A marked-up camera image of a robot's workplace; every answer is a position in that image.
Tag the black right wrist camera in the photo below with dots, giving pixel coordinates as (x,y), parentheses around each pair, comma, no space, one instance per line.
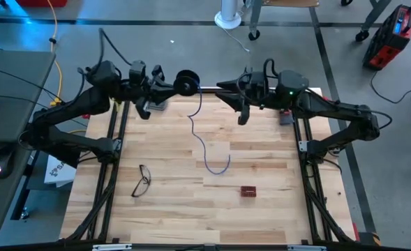
(258,83)

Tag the white cardboard box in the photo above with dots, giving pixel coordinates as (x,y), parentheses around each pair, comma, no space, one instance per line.
(57,171)

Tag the silver frame bracket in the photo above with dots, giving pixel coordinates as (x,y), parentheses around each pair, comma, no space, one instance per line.
(306,248)
(111,247)

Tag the grey and red clamp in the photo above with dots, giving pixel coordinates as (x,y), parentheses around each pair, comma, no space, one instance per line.
(286,118)

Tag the small red clip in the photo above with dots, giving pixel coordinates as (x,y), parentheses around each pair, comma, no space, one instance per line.
(85,116)

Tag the wooden cart shelf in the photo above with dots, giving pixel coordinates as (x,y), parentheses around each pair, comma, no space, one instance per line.
(292,2)

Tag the red bit holder block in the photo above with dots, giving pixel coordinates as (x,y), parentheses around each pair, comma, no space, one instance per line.
(248,191)

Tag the white pole base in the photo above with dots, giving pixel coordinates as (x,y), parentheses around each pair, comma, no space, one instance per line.
(227,17)

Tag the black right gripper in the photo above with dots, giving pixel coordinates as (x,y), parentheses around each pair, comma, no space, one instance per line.
(245,116)

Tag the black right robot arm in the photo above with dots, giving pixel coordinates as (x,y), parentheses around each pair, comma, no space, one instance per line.
(330,106)

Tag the black computer mouse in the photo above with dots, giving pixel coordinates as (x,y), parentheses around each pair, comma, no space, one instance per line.
(3,162)

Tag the grey cart leg with caster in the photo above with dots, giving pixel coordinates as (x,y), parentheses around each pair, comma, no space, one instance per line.
(369,21)

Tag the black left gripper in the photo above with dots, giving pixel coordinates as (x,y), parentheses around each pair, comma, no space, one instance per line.
(143,111)

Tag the black table edge rail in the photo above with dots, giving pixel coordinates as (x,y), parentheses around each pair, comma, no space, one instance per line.
(208,90)

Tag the silver corrugated duct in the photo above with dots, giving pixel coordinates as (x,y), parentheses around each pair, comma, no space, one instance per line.
(255,17)

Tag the grey desk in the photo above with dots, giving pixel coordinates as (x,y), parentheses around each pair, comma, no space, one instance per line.
(13,69)

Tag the small desk caster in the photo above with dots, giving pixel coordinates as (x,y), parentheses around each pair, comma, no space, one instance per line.
(24,213)

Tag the black frame crossbar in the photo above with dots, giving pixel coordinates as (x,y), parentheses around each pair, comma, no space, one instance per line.
(163,248)

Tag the clear safety glasses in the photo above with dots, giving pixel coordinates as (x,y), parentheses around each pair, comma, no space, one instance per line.
(146,179)

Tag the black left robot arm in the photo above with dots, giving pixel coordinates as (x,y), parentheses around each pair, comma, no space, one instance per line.
(69,104)

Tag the black caster wheel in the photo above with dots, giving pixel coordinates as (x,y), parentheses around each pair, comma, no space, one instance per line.
(346,1)

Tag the red bin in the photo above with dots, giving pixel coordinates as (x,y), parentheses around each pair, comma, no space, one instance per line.
(41,2)

